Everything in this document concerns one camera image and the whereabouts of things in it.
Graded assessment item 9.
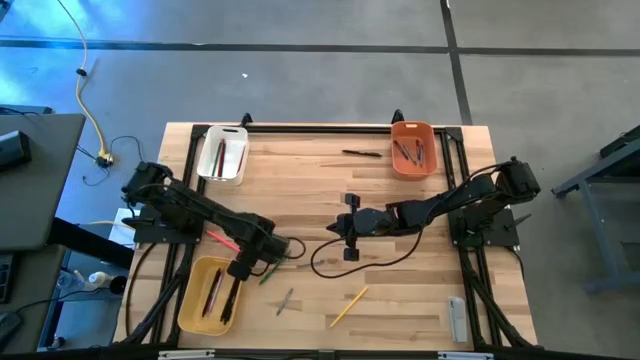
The blue grey metal table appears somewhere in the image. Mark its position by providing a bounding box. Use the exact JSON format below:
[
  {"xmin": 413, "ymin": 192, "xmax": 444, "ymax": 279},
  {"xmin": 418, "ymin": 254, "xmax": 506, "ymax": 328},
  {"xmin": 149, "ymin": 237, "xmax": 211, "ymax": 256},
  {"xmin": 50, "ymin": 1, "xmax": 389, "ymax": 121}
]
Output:
[{"xmin": 551, "ymin": 124, "xmax": 640, "ymax": 294}]

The green pen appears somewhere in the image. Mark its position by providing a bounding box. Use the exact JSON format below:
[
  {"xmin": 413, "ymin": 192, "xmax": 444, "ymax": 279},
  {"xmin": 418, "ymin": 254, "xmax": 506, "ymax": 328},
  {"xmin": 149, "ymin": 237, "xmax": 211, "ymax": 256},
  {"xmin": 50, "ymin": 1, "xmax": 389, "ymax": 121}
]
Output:
[{"xmin": 258, "ymin": 257, "xmax": 287, "ymax": 287}]

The grey low desk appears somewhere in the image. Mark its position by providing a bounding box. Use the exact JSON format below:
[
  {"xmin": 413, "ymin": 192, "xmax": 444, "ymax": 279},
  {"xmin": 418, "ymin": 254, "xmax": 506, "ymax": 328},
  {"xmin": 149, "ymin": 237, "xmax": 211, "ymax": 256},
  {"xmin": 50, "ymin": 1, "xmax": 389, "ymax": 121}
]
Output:
[{"xmin": 0, "ymin": 244, "xmax": 71, "ymax": 354}]

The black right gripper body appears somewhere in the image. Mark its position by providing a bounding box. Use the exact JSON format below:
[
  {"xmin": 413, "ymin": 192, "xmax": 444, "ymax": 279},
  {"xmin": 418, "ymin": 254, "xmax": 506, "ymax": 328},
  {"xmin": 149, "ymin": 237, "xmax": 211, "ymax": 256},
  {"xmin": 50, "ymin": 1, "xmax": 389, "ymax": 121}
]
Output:
[{"xmin": 343, "ymin": 193, "xmax": 399, "ymax": 262}]

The yellow floor cable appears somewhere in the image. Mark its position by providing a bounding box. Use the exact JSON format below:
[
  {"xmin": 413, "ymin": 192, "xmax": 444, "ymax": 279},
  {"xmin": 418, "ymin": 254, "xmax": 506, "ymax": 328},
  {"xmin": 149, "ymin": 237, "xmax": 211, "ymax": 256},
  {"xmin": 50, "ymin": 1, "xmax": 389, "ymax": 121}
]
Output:
[{"xmin": 54, "ymin": 0, "xmax": 109, "ymax": 157}]

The dark grey desk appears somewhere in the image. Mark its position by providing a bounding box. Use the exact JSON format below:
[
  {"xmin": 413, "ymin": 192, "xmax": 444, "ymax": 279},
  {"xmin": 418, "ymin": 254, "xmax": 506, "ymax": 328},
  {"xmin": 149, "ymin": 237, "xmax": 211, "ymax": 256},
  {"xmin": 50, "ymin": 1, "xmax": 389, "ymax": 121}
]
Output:
[{"xmin": 0, "ymin": 112, "xmax": 87, "ymax": 252}]

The thin black floor cable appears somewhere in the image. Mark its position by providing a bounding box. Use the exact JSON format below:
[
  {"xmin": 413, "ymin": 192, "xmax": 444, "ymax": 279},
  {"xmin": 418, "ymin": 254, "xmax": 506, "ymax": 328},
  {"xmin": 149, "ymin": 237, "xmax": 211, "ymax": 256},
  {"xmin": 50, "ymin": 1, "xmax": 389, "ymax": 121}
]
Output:
[{"xmin": 74, "ymin": 133, "xmax": 157, "ymax": 188}]

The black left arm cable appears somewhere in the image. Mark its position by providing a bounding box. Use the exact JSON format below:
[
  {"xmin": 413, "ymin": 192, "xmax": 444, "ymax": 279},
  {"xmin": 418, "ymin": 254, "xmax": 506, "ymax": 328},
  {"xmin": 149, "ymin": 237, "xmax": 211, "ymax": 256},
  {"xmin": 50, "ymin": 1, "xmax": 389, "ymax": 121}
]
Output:
[{"xmin": 286, "ymin": 235, "xmax": 308, "ymax": 261}]

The black desk leg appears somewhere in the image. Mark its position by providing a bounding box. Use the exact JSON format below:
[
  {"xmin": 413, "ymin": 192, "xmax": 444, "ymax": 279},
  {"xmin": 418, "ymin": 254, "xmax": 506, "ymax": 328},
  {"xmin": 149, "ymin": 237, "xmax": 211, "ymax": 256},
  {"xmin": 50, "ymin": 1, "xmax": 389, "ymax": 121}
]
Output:
[{"xmin": 47, "ymin": 216, "xmax": 136, "ymax": 270}]

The clear plastic bottle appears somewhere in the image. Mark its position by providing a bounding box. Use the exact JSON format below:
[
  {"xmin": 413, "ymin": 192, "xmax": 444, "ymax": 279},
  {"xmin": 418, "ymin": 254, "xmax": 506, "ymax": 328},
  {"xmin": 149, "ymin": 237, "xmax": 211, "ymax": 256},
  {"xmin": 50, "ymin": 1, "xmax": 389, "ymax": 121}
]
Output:
[{"xmin": 73, "ymin": 268, "xmax": 111, "ymax": 293}]

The yellow plastic bin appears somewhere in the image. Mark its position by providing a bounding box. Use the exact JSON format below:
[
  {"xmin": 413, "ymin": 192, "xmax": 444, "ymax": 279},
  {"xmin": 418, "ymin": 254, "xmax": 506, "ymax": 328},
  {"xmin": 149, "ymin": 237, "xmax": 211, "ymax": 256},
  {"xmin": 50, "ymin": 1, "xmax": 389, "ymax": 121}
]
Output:
[{"xmin": 177, "ymin": 256, "xmax": 245, "ymax": 337}]

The black device on desk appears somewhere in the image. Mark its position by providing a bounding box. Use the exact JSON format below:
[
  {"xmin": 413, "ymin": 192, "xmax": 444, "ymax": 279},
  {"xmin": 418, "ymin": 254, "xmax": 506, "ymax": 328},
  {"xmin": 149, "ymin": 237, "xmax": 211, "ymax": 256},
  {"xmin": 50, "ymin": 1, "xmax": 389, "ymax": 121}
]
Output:
[{"xmin": 0, "ymin": 130, "xmax": 33, "ymax": 174}]

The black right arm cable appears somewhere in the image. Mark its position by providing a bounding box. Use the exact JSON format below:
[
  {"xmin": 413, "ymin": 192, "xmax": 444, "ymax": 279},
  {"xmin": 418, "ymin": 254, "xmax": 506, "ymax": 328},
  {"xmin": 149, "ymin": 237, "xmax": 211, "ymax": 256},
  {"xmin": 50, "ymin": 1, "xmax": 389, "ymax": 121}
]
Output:
[{"xmin": 309, "ymin": 227, "xmax": 426, "ymax": 280}]

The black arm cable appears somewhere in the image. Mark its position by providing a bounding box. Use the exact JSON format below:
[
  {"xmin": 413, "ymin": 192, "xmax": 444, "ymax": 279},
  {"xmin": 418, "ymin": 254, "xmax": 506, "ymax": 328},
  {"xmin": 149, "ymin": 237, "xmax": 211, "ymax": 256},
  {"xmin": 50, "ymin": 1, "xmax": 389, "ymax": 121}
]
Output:
[
  {"xmin": 286, "ymin": 235, "xmax": 308, "ymax": 261},
  {"xmin": 309, "ymin": 227, "xmax": 426, "ymax": 280}
]

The orange plastic bin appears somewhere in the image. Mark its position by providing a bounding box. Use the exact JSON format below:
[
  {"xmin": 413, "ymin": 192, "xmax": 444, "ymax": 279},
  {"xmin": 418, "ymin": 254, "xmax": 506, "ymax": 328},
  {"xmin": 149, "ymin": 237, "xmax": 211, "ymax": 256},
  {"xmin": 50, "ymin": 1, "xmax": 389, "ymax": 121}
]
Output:
[{"xmin": 390, "ymin": 121, "xmax": 440, "ymax": 181}]

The white paper sheet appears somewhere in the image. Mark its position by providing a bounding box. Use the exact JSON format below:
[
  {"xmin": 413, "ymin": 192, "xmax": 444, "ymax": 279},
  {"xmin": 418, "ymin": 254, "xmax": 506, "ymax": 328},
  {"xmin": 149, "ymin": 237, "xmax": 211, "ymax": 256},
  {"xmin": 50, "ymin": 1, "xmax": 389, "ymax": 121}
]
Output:
[{"xmin": 112, "ymin": 207, "xmax": 139, "ymax": 249}]

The black computer mouse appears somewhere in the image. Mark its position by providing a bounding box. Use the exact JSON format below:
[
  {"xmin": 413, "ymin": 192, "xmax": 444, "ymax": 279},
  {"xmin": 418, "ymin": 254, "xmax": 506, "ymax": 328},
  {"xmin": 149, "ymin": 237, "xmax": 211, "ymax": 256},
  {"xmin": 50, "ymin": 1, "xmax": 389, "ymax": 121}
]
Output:
[{"xmin": 0, "ymin": 310, "xmax": 24, "ymax": 347}]

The yellow pencil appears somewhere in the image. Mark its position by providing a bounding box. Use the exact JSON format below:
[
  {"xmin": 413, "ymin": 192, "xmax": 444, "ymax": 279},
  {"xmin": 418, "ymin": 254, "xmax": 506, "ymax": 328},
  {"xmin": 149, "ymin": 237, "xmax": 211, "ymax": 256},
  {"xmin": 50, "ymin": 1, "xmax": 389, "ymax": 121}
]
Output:
[{"xmin": 328, "ymin": 285, "xmax": 370, "ymax": 330}]

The white metal bracket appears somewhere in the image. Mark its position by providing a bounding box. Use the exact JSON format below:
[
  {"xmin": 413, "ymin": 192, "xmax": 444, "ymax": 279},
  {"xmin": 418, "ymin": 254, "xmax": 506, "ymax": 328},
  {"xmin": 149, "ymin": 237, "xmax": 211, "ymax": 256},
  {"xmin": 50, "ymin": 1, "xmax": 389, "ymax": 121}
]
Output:
[
  {"xmin": 157, "ymin": 349, "xmax": 217, "ymax": 360},
  {"xmin": 437, "ymin": 351, "xmax": 496, "ymax": 360}
]

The white plastic bin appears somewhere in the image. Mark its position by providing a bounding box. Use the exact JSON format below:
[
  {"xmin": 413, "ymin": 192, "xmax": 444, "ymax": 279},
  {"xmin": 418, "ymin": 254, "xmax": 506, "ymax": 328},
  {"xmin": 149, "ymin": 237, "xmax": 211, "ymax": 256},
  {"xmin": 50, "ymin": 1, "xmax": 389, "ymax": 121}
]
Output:
[{"xmin": 196, "ymin": 124, "xmax": 250, "ymax": 187}]

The backlit keyboard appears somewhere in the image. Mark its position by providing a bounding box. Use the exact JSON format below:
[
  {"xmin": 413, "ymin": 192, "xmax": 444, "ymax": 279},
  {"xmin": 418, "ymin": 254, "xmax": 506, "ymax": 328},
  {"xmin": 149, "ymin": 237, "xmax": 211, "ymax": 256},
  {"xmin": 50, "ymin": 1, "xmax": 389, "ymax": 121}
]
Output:
[{"xmin": 0, "ymin": 253, "xmax": 15, "ymax": 305}]

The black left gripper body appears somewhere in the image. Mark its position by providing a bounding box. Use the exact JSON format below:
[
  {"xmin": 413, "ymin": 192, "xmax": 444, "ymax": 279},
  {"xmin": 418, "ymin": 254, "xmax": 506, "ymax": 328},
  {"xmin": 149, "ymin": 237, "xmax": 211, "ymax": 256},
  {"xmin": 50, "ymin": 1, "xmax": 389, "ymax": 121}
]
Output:
[{"xmin": 227, "ymin": 232, "xmax": 291, "ymax": 281}]

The clear purple pen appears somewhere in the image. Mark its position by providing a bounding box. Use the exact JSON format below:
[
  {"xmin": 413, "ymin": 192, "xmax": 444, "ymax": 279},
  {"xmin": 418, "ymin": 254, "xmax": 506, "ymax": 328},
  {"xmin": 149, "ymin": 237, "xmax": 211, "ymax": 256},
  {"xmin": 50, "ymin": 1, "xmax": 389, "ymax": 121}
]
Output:
[{"xmin": 205, "ymin": 272, "xmax": 227, "ymax": 317}]

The black round lid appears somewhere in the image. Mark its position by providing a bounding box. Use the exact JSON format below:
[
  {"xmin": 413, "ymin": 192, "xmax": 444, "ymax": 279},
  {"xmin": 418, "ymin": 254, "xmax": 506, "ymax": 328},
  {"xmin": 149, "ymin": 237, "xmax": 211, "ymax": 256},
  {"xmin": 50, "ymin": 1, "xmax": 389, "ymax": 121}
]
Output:
[{"xmin": 108, "ymin": 274, "xmax": 129, "ymax": 296}]

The black aluminium table frame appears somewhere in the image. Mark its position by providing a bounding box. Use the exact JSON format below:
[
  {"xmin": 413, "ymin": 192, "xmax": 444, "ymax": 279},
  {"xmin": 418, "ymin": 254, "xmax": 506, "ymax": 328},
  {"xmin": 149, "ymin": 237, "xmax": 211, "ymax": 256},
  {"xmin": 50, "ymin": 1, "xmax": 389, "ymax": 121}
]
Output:
[{"xmin": 113, "ymin": 123, "xmax": 540, "ymax": 360}]

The pink red pencil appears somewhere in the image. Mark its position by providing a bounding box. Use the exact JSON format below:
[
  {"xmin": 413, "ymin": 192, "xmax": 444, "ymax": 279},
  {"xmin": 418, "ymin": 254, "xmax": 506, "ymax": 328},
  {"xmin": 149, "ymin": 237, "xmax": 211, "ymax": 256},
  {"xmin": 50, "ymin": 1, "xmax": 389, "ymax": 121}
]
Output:
[{"xmin": 206, "ymin": 230, "xmax": 241, "ymax": 254}]

